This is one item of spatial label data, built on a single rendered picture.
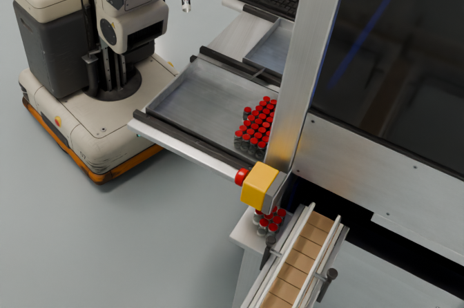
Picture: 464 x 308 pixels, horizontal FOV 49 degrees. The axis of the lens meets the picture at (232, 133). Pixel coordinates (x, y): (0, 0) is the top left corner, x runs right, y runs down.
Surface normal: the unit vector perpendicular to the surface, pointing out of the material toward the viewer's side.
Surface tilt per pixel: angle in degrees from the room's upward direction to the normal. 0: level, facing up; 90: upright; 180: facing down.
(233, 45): 0
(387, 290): 90
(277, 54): 0
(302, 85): 90
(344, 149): 90
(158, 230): 0
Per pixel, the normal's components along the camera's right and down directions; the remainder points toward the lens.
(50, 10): 0.69, 0.58
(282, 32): 0.09, -0.67
